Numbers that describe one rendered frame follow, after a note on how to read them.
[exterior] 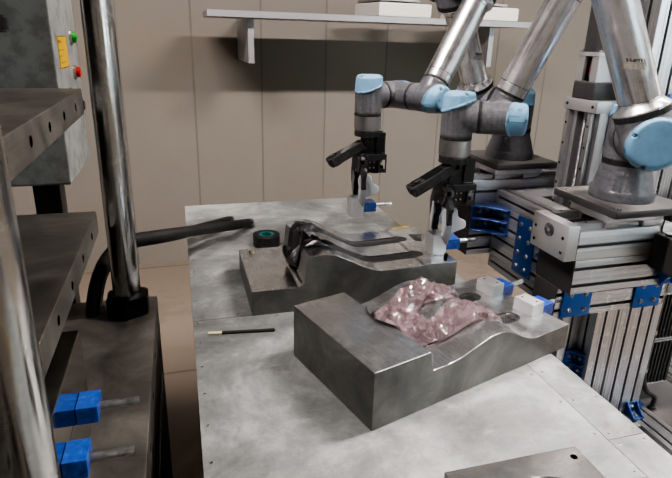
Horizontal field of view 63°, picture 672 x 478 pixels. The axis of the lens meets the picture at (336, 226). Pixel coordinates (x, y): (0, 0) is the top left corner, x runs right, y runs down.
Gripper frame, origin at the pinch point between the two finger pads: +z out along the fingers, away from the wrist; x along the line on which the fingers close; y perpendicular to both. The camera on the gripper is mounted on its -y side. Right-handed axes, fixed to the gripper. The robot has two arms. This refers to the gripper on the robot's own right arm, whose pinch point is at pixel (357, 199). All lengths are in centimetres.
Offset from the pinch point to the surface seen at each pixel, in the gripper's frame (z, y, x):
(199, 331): 15, -48, -40
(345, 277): 7.6, -14.1, -35.9
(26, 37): -43, -77, -16
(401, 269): 6.9, -0.3, -36.0
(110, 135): -25, -62, -27
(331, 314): 4, -24, -59
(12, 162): -31, -67, -80
